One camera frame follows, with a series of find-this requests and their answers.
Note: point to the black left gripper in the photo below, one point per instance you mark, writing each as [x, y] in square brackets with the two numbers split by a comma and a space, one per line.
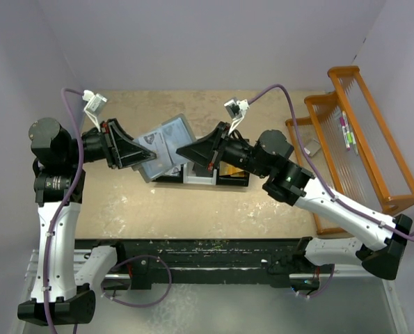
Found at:
[120, 148]

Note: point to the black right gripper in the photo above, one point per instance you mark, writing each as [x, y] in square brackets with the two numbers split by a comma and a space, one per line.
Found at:
[205, 151]

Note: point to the grey card holder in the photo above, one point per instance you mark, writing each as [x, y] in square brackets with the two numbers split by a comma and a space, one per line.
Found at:
[164, 141]

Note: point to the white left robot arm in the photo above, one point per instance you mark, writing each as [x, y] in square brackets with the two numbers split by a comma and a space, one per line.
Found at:
[61, 295]

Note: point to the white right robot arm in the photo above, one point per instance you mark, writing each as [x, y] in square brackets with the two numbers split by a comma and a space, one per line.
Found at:
[378, 240]

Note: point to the gold cards stack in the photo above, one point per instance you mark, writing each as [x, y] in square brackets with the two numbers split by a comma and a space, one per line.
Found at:
[231, 171]

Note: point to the silver cards stack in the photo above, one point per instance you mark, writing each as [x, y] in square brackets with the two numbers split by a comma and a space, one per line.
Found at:
[174, 171]

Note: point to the black bin with gold cards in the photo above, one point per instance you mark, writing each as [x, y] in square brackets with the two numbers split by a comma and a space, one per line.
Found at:
[232, 181]

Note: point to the orange wooden rack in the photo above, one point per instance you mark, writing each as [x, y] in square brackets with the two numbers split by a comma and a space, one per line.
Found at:
[378, 177]

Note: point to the pink marker pen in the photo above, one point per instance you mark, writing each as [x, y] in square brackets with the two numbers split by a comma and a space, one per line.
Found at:
[344, 125]

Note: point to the green marker pen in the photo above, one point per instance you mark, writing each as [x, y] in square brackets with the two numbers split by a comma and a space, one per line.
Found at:
[350, 142]

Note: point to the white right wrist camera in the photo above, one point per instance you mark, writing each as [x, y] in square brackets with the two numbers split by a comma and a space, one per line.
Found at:
[237, 110]

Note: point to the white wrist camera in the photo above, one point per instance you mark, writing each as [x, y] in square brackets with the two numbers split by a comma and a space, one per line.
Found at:
[95, 102]
[237, 110]

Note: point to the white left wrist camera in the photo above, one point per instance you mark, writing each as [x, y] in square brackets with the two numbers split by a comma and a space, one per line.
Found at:
[95, 102]

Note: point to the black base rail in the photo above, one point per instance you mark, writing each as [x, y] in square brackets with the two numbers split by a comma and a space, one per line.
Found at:
[279, 263]

